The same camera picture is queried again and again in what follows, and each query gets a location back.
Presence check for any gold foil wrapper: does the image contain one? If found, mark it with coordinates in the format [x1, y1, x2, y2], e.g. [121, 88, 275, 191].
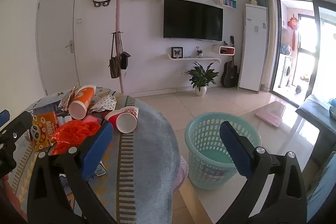
[61, 81, 79, 111]

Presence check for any sliding glass door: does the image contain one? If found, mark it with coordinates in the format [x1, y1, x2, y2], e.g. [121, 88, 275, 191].
[276, 0, 336, 106]

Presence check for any teal plastic waste basket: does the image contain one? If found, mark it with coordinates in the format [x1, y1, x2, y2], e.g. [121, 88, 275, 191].
[184, 112, 262, 190]

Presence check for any wall-mounted black television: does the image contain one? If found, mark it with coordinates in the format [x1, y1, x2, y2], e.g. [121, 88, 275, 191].
[163, 0, 223, 42]

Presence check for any brown tote bag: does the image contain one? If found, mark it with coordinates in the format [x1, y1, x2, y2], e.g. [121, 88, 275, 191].
[109, 32, 122, 79]

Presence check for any black shoulder bag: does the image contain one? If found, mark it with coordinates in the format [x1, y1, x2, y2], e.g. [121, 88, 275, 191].
[119, 32, 131, 70]

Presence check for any polka dot paper wrapper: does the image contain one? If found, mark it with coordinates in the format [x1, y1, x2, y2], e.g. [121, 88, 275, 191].
[88, 94, 117, 114]

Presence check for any red paper cup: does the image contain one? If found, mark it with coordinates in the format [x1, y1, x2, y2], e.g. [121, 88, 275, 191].
[104, 106, 139, 134]

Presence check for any grey sofa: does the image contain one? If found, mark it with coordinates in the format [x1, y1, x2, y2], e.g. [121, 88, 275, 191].
[295, 94, 336, 135]

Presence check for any black acoustic guitar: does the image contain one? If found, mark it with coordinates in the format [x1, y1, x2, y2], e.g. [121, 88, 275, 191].
[220, 35, 239, 88]

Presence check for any blue printed packet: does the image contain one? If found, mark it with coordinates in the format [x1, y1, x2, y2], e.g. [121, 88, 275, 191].
[33, 101, 66, 118]

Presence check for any red white cube shelf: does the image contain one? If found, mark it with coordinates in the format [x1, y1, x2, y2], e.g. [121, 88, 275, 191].
[212, 44, 235, 56]

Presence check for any pink coat rack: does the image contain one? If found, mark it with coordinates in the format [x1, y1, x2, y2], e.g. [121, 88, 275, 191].
[109, 0, 134, 94]

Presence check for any pink wrapper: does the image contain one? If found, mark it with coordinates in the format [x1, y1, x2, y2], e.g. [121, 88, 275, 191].
[84, 112, 105, 125]

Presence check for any orange paper cup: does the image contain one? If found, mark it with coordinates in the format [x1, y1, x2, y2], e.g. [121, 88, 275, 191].
[68, 84, 97, 120]

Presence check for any red crinkled foil wrapper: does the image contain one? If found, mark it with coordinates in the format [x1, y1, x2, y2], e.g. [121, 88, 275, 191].
[50, 120, 102, 156]

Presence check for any blue cloth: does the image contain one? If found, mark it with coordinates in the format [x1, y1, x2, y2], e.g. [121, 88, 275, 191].
[306, 152, 336, 222]

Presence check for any orange panda snack box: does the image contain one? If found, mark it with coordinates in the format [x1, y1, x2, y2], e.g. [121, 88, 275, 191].
[31, 111, 60, 152]

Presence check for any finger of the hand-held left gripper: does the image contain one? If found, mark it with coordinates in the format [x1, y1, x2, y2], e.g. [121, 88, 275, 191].
[0, 111, 33, 180]
[0, 109, 11, 125]

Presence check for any white washing machine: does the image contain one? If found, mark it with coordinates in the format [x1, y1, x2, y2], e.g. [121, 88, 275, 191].
[279, 54, 293, 87]

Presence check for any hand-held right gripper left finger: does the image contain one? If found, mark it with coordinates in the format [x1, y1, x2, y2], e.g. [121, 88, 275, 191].
[27, 120, 117, 224]

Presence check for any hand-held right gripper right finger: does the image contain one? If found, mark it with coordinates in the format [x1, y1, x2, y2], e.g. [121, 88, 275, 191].
[218, 121, 308, 224]

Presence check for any red knot wall hanging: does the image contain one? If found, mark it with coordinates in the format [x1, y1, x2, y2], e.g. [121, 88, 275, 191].
[287, 14, 300, 51]

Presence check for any white door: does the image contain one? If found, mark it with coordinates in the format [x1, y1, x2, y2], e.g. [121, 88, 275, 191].
[37, 0, 80, 96]

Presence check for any green potted plant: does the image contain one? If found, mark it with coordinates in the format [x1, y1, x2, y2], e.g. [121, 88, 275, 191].
[181, 61, 219, 96]

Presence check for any black butterfly picture frame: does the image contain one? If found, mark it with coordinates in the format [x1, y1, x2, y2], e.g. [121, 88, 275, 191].
[171, 47, 184, 59]

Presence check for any white lower wall shelf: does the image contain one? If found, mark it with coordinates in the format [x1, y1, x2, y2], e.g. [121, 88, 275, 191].
[161, 53, 222, 64]

